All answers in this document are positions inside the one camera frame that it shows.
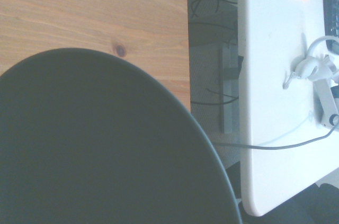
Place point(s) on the dark green round plate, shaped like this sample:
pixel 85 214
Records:
pixel 106 142

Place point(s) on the white side table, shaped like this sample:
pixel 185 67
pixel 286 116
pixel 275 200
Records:
pixel 272 75

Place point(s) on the white clamp device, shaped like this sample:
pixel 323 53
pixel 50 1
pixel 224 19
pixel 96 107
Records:
pixel 310 67

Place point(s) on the black keyboard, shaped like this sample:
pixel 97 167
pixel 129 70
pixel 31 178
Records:
pixel 332 14

